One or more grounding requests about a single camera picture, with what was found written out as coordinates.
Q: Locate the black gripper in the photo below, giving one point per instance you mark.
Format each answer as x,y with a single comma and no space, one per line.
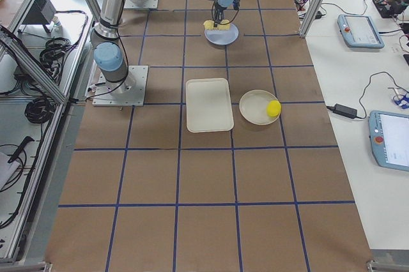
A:
218,10

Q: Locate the blue plate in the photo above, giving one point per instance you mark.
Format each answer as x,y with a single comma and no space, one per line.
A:
222,37

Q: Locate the beige round plate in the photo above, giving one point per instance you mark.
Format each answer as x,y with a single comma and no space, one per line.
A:
253,104

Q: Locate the white rectangular tray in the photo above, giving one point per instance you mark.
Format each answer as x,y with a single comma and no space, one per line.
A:
208,105

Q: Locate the yellow ball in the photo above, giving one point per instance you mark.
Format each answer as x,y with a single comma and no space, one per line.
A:
273,109

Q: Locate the far blue teach pendant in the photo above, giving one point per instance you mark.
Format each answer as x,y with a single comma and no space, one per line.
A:
359,31

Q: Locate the blue teach pendant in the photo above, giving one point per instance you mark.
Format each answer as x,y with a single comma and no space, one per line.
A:
388,133
359,31

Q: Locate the black power adapter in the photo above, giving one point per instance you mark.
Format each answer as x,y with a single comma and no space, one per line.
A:
343,110

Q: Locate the grey control box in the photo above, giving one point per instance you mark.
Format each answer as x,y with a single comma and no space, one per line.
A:
41,12

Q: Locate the near blue teach pendant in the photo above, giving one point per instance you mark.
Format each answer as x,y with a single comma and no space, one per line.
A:
388,133

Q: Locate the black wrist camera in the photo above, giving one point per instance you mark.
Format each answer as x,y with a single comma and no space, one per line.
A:
236,5

